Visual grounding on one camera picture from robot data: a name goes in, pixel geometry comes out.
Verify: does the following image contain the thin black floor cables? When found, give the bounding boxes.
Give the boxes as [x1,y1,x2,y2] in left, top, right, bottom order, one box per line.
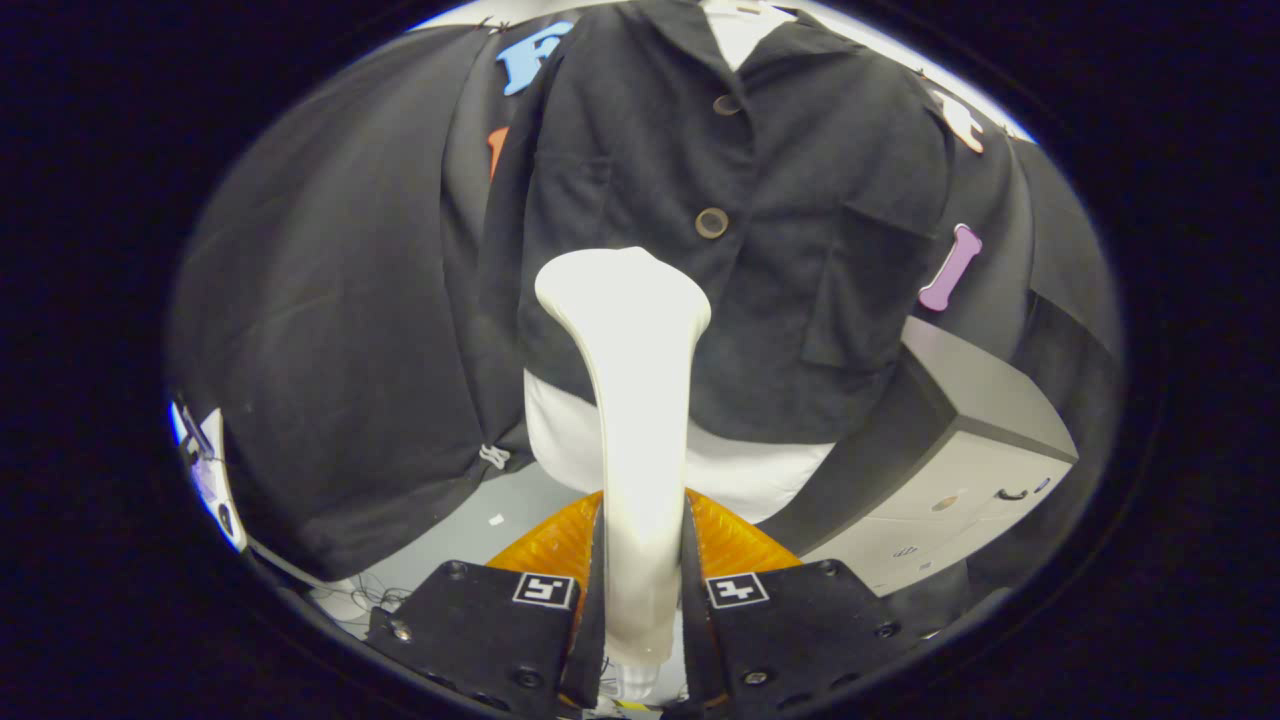
[310,570,416,641]

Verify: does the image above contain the white garment steamer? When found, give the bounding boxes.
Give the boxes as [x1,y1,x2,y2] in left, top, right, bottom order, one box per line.
[534,247,713,701]

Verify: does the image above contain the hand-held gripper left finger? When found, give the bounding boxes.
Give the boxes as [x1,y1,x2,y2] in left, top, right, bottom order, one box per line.
[365,490,609,717]

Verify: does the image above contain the grey cabinet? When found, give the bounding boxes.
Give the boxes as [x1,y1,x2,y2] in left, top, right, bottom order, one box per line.
[760,317,1081,598]

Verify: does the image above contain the black suit jacket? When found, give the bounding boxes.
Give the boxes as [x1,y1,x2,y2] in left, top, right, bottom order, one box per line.
[478,0,951,446]

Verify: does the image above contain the white device with black parts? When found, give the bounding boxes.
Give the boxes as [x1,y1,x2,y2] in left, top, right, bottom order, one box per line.
[170,395,249,554]

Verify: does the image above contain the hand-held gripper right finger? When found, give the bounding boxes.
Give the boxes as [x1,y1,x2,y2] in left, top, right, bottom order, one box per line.
[683,488,926,717]

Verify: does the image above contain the black backdrop cloth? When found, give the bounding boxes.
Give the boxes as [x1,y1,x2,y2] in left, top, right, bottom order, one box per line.
[165,15,1126,601]

